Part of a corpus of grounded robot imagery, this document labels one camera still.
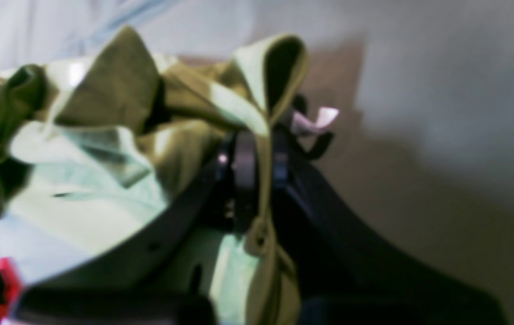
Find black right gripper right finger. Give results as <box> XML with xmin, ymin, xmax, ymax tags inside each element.
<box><xmin>271</xmin><ymin>93</ymin><xmax>508</xmax><ymax>325</ymax></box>

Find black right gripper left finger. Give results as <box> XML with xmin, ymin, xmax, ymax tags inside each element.
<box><xmin>11</xmin><ymin>131</ymin><xmax>257</xmax><ymax>325</ymax></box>

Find light yellow-green T-shirt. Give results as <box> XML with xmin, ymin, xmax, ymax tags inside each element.
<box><xmin>0</xmin><ymin>27</ymin><xmax>308</xmax><ymax>325</ymax></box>

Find grey-green table cloth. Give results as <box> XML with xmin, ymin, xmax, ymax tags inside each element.
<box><xmin>0</xmin><ymin>0</ymin><xmax>514</xmax><ymax>325</ymax></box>

